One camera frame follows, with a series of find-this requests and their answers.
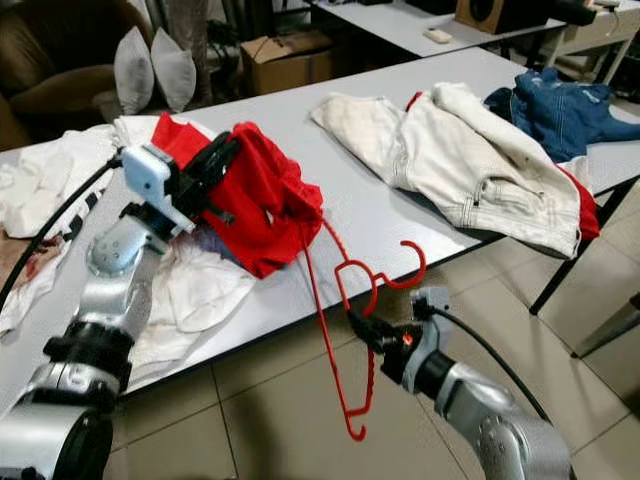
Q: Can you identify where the white shirt with brown stain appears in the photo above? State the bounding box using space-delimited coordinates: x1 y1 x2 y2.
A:
0 125 126 331

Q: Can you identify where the brown armchair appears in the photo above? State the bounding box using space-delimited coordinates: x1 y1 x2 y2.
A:
0 0 131 151

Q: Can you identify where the grey desk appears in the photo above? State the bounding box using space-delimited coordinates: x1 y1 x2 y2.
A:
310 0 640 86

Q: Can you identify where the grey drape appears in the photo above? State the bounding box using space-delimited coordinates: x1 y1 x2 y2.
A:
150 0 211 101

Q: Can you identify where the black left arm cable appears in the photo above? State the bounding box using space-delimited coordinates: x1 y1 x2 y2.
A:
0 150 126 311

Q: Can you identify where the beige jacket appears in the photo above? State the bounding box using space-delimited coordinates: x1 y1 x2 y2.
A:
310 82 596 259

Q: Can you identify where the wooden speaker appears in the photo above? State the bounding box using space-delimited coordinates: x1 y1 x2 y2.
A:
455 0 541 36

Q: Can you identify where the white cloth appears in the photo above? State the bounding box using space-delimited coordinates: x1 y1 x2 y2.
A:
115 115 261 381

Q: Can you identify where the pale grey right wrist camera mount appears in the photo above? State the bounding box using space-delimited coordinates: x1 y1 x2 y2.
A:
405 287 453 386

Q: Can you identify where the red plastic hanger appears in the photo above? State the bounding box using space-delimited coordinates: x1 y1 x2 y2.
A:
300 215 429 443

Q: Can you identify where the blue denim garment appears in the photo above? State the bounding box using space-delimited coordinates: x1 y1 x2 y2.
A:
485 67 640 163

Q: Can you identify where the grey cushion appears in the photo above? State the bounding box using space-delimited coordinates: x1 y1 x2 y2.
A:
150 28 198 113
113 27 156 116

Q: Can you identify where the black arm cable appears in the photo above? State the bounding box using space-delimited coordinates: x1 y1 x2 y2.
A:
0 150 126 311
430 305 556 426

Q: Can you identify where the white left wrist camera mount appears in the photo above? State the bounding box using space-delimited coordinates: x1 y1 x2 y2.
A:
122 143 196 236

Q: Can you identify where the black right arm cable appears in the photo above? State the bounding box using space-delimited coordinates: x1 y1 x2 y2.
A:
430 305 556 426

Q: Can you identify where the small brown cardboard box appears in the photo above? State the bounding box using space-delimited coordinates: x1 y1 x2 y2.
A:
240 30 336 98

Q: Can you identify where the red shirt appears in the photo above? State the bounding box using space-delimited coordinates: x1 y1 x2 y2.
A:
150 113 326 281

